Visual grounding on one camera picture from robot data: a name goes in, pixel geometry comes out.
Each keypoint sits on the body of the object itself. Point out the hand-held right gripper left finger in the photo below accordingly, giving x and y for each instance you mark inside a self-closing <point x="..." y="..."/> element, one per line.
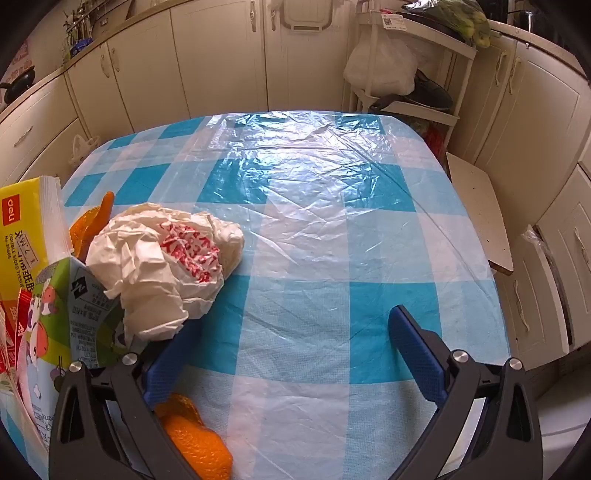
<point x="168" y="364"/>

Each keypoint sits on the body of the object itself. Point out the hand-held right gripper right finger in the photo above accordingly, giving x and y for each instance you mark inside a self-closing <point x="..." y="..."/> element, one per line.
<point x="415" y="350"/>

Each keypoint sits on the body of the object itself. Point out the orange peel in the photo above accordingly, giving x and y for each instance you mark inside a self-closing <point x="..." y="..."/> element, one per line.
<point x="87" y="226"/>
<point x="198" y="438"/>

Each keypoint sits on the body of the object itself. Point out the red white snack wrapper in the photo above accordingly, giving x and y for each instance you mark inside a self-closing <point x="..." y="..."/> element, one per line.
<point x="9" y="341"/>

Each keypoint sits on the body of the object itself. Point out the yellow tissue pack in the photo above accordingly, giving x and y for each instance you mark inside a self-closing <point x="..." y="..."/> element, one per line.
<point x="23" y="230"/>

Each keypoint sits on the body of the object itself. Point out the open cabinet drawer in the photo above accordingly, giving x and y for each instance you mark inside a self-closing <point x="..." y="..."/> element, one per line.
<point x="531" y="295"/>

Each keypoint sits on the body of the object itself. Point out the white stool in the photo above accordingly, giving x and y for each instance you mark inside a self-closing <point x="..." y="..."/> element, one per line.
<point x="475" y="207"/>

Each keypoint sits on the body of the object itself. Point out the blue checked tablecloth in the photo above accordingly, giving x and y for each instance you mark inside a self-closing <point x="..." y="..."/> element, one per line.
<point x="323" y="207"/>

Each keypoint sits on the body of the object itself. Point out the red plastic bag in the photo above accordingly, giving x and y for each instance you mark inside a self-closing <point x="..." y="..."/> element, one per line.
<point x="434" y="138"/>

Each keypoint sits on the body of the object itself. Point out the printed plastic shopping bag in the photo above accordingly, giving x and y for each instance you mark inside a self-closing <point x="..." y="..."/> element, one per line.
<point x="81" y="152"/>

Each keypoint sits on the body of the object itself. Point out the black frying pan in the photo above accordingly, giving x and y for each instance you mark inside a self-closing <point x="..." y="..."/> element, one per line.
<point x="429" y="92"/>

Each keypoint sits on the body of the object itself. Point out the white plastic bag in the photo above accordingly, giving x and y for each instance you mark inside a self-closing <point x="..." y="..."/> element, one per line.
<point x="378" y="64"/>

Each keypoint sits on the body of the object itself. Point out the white storage rack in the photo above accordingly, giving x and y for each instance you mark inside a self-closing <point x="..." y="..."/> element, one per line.
<point x="461" y="53"/>

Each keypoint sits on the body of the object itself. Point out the cream kitchen cabinets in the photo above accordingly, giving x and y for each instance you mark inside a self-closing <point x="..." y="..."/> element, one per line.
<point x="221" y="60"/>

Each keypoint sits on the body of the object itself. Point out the black wok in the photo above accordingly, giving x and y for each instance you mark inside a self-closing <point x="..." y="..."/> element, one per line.
<point x="18" y="83"/>

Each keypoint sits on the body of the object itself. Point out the bag of green vegetables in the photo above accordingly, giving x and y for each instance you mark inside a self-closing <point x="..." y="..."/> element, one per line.
<point x="466" y="21"/>

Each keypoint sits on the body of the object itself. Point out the metal utensil rack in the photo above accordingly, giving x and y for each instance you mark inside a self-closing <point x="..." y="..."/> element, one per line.
<point x="81" y="32"/>

